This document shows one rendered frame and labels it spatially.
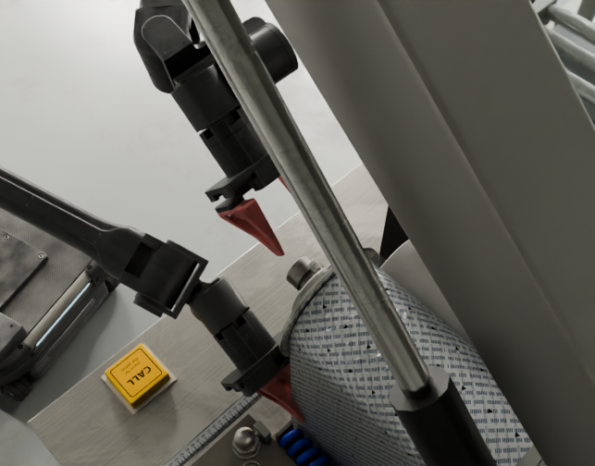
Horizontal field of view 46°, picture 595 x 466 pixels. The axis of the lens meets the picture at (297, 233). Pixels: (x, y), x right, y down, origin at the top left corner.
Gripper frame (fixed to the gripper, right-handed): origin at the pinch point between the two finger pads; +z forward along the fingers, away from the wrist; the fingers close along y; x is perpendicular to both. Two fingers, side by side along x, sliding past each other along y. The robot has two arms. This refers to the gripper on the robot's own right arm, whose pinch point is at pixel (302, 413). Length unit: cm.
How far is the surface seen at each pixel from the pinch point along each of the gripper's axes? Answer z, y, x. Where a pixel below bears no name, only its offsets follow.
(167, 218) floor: -38, -40, -145
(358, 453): 4.6, 0.2, 10.5
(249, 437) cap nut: -2.1, 6.8, -0.5
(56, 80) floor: -107, -50, -186
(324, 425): 1.1, 0.2, 6.1
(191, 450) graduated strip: -1.4, 11.1, -19.9
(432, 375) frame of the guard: -19, 15, 70
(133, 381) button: -13.9, 11.1, -24.5
